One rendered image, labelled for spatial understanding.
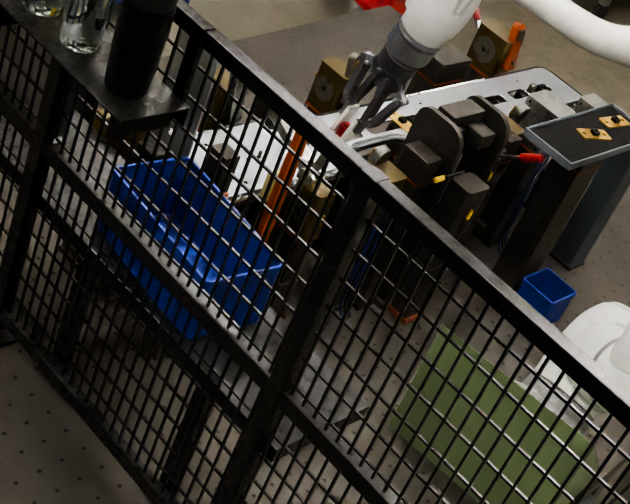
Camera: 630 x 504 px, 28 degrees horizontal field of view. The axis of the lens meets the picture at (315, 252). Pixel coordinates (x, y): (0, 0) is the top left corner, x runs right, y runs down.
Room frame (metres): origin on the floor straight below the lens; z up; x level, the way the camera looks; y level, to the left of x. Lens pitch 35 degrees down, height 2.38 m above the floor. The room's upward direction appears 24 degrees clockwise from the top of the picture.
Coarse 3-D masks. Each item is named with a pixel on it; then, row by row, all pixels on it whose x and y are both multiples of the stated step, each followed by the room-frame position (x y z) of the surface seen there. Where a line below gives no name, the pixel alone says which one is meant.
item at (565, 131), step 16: (592, 112) 2.73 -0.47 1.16; (608, 112) 2.77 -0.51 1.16; (544, 128) 2.55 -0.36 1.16; (560, 128) 2.58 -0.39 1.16; (576, 128) 2.62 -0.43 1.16; (608, 128) 2.68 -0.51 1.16; (624, 128) 2.72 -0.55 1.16; (560, 144) 2.51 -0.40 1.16; (576, 144) 2.54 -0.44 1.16; (592, 144) 2.57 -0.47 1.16; (608, 144) 2.61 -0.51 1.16; (624, 144) 2.64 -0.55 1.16; (576, 160) 2.47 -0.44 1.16
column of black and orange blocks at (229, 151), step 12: (216, 144) 1.88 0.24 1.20; (228, 144) 1.90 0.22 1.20; (216, 156) 1.86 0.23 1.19; (228, 156) 1.86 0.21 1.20; (240, 156) 1.88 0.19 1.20; (204, 168) 1.87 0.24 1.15; (228, 168) 1.86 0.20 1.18; (216, 180) 1.85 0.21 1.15; (228, 180) 1.87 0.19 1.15; (144, 348) 1.86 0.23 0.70; (156, 348) 1.85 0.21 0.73
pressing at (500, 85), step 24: (528, 72) 3.16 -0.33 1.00; (552, 72) 3.23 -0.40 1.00; (408, 96) 2.75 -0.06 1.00; (432, 96) 2.80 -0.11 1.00; (456, 96) 2.85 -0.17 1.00; (504, 96) 2.96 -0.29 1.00; (576, 96) 3.14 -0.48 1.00; (264, 144) 2.27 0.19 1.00; (360, 144) 2.43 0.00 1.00; (240, 168) 2.15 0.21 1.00; (336, 168) 2.29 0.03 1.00; (240, 192) 2.07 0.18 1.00
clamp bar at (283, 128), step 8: (272, 112) 2.20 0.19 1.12; (272, 120) 2.19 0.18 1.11; (272, 128) 2.21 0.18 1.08; (280, 128) 2.18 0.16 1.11; (288, 128) 2.18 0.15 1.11; (280, 136) 2.18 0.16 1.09; (288, 144) 2.16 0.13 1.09; (304, 152) 2.16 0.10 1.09; (304, 160) 2.14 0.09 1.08; (312, 176) 2.12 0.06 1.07
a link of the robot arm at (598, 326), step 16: (608, 304) 2.13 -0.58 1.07; (576, 320) 2.11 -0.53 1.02; (592, 320) 2.08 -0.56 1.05; (608, 320) 2.08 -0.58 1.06; (624, 320) 2.08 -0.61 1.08; (576, 336) 2.06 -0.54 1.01; (592, 336) 2.04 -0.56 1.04; (608, 336) 2.03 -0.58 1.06; (592, 352) 2.00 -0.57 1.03; (544, 368) 2.02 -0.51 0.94; (560, 384) 1.98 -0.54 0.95; (576, 384) 1.97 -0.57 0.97; (576, 400) 1.96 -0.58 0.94; (592, 400) 1.95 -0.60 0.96; (592, 416) 1.98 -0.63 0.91
